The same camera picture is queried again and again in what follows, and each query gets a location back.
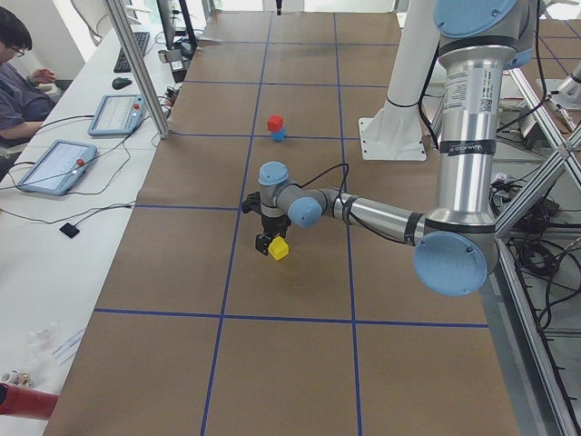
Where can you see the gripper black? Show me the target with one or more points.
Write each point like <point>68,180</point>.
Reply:
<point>273,225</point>

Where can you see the yellow block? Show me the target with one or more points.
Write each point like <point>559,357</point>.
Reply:
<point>278,248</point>

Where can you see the blue block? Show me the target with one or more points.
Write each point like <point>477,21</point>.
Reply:
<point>280,135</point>

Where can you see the red block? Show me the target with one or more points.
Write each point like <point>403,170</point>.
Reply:
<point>275,123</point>

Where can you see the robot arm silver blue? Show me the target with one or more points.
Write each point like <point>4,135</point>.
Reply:
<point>454,246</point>
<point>565,93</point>

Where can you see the far teach pendant tablet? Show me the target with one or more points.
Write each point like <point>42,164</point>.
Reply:
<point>117,114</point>

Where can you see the teach pendant tablet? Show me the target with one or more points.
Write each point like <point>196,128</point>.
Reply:
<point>59,168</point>
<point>117,114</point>

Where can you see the small black square pad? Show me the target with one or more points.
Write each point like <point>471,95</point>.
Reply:
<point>69,230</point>

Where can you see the black computer mouse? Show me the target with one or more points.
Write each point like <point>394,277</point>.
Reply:
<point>119,83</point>

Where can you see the near teach pendant tablet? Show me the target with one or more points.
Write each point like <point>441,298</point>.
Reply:
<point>59,168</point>

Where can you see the black computer monitor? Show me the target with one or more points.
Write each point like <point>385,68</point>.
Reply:
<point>180,39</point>

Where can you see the seated person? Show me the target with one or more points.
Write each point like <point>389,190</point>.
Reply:
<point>24,106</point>

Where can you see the red fire extinguisher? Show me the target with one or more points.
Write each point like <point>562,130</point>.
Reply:
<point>27,403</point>

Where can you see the aluminium frame post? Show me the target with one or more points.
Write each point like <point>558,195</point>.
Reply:
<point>120,23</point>

